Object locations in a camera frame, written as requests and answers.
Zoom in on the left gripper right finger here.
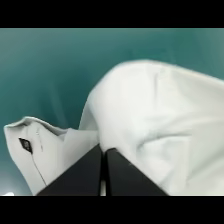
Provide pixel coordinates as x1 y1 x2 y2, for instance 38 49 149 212
105 147 168 197

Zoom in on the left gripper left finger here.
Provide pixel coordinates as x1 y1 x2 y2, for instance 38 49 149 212
36 143 102 197

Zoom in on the white shirt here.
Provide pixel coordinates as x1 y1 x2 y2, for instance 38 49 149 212
3 59 224 197

